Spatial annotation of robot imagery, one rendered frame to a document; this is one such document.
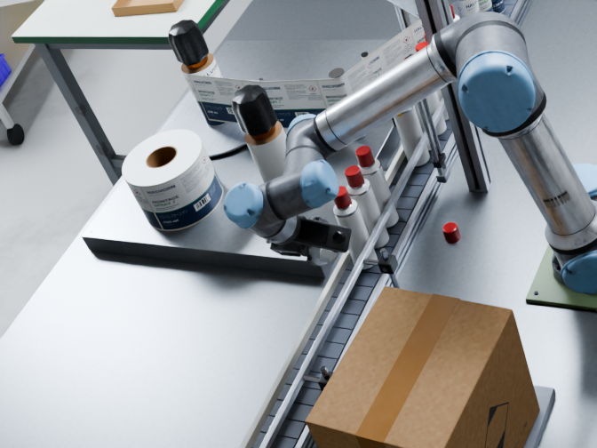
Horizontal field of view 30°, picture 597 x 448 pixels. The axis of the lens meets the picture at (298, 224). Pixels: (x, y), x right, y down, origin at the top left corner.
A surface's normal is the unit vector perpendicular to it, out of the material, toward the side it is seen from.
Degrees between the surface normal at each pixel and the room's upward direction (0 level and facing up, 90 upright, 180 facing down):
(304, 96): 90
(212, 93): 90
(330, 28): 0
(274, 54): 0
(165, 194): 90
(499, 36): 22
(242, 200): 30
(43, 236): 0
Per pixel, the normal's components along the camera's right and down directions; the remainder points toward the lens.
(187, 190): 0.54, 0.42
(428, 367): -0.30, -0.71
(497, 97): -0.11, 0.56
